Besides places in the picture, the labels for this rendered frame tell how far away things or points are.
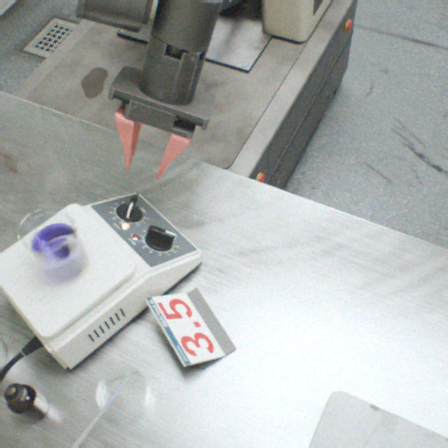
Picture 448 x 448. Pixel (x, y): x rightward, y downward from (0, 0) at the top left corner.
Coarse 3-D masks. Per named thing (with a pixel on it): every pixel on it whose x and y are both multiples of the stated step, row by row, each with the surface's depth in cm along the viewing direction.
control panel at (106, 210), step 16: (96, 208) 65; (112, 208) 66; (144, 208) 68; (112, 224) 64; (128, 224) 65; (144, 224) 66; (160, 224) 67; (128, 240) 63; (144, 240) 64; (176, 240) 65; (144, 256) 61; (160, 256) 62; (176, 256) 63
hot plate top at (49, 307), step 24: (96, 240) 60; (0, 264) 59; (24, 264) 59; (96, 264) 58; (120, 264) 58; (24, 288) 57; (48, 288) 57; (72, 288) 57; (96, 288) 57; (24, 312) 56; (48, 312) 56; (72, 312) 56; (48, 336) 55
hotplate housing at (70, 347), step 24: (96, 216) 64; (120, 240) 62; (144, 264) 60; (168, 264) 62; (192, 264) 65; (0, 288) 60; (120, 288) 59; (144, 288) 61; (168, 288) 65; (96, 312) 58; (120, 312) 60; (72, 336) 57; (96, 336) 60; (72, 360) 59
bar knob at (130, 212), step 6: (132, 198) 66; (138, 198) 67; (126, 204) 67; (132, 204) 65; (120, 210) 66; (126, 210) 65; (132, 210) 65; (138, 210) 67; (120, 216) 65; (126, 216) 65; (132, 216) 66; (138, 216) 66
